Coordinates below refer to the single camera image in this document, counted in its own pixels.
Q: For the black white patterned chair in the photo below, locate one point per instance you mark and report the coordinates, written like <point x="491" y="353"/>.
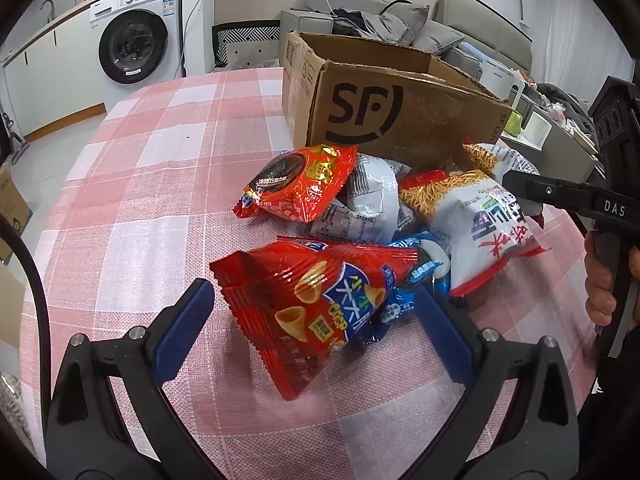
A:
<point x="245" y="35"/>

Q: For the brown cardboard box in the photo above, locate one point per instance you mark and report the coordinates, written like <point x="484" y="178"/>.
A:
<point x="390" y="110"/>

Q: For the white noodle snack packet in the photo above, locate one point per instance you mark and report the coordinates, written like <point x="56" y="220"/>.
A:
<point x="492" y="157"/>
<point x="465" y="230"/>

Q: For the pink plaid tablecloth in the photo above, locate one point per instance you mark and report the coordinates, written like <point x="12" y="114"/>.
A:
<point x="150" y="185"/>

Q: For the blue sandwich cookie packet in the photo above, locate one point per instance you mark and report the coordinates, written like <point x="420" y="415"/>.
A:
<point x="400" y="305"/>

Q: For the silver snack packet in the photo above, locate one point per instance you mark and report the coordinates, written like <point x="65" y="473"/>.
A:
<point x="375" y="175"/>
<point x="350" y="222"/>

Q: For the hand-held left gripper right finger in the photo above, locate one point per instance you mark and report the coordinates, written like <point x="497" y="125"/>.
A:
<point x="442" y="330"/>

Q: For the person's right hand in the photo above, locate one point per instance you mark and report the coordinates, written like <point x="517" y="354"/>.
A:
<point x="595" y="285"/>

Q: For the white paper roll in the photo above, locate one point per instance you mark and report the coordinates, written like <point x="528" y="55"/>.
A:
<point x="537" y="130"/>

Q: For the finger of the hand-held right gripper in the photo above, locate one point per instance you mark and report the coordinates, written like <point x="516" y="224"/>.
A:
<point x="545" y="190"/>

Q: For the grey side cabinet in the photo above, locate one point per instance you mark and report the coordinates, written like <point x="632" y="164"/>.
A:
<point x="570" y="155"/>

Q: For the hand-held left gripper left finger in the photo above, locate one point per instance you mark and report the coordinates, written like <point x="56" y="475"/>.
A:
<point x="182" y="330"/>

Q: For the white electric kettle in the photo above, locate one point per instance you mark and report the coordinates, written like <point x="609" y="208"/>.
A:
<point x="500" y="77"/>

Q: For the grey pillow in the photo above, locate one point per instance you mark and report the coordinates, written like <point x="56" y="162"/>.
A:
<point x="407" y="25"/>
<point x="437" y="40"/>

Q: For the grey jacket heap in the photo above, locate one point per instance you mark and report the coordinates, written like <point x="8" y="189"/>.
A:
<point x="560" y="105"/>

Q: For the green mug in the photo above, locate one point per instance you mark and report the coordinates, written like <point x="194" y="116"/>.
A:
<point x="515" y="122"/>

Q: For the metal faucet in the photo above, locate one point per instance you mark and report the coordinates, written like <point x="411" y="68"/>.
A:
<point x="48" y="7"/>

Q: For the grey sofa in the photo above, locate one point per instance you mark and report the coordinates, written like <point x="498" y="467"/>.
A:
<point x="310" y="22"/>

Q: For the flat cardboard box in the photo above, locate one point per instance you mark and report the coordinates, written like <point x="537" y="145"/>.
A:
<point x="12" y="210"/>

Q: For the red chocolate cookie packet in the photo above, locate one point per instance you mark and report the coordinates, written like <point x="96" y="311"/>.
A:
<point x="300" y="180"/>

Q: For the white washing machine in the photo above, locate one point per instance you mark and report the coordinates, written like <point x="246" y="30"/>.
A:
<point x="132" y="47"/>

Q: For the white kitchen counter cabinet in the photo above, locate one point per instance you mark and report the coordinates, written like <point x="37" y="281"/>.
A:
<point x="65" y="70"/>

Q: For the dark clothes pile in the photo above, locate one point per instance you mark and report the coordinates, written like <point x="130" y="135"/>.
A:
<point x="360" y="22"/>

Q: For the red cone crisp packet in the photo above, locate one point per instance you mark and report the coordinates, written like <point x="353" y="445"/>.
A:
<point x="300" y="305"/>

